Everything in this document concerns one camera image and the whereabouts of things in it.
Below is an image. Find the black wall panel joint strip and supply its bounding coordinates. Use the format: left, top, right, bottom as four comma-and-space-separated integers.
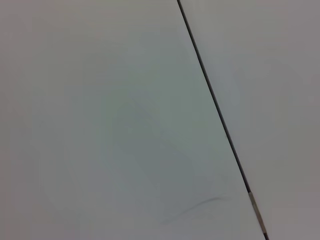
176, 0, 271, 240

